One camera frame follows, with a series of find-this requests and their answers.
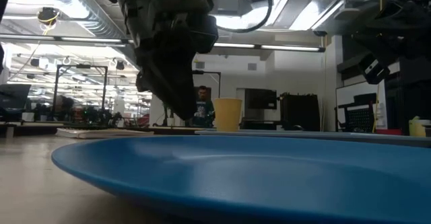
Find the black cabinet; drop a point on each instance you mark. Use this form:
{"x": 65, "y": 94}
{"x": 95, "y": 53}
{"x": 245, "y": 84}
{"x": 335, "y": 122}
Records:
{"x": 299, "y": 113}

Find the person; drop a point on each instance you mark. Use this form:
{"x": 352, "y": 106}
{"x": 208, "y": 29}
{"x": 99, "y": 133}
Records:
{"x": 203, "y": 109}

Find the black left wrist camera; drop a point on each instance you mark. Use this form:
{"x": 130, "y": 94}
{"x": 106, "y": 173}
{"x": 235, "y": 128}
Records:
{"x": 207, "y": 32}

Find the yellow bottle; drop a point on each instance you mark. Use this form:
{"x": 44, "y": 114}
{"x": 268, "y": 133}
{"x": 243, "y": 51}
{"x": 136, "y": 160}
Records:
{"x": 417, "y": 128}

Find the black perforated cart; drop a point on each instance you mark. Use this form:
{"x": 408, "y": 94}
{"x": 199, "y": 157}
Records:
{"x": 360, "y": 118}

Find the blue plastic tray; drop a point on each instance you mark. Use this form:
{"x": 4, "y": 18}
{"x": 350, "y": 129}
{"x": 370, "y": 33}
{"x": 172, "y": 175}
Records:
{"x": 336, "y": 135}

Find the yellow cup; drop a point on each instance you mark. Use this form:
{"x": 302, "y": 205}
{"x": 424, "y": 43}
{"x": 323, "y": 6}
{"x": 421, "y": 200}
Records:
{"x": 228, "y": 114}

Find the red box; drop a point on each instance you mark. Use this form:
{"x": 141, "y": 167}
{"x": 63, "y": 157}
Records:
{"x": 389, "y": 132}

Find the black hanging ceiling device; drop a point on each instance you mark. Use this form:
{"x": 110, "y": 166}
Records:
{"x": 48, "y": 15}

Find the black wall monitor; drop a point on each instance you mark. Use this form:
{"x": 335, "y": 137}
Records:
{"x": 261, "y": 99}

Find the long ceiling light bar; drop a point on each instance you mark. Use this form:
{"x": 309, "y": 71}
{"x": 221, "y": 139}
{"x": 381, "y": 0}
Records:
{"x": 289, "y": 48}

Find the black rig frame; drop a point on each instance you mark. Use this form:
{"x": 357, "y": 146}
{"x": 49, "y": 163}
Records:
{"x": 198, "y": 72}
{"x": 55, "y": 89}

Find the blue round plate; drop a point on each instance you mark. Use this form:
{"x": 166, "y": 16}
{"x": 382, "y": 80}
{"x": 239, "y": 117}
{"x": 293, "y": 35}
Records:
{"x": 235, "y": 177}

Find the whiteboard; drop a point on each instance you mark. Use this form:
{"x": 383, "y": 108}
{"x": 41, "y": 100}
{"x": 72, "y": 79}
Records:
{"x": 347, "y": 94}

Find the white folded napkin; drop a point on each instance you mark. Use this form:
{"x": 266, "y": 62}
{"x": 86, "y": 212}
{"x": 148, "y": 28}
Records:
{"x": 101, "y": 133}

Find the dark desk monitor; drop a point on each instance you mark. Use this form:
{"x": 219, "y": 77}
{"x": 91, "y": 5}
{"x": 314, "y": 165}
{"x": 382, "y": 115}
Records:
{"x": 13, "y": 96}

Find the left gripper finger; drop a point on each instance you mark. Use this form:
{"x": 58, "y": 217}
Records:
{"x": 144, "y": 81}
{"x": 175, "y": 86}

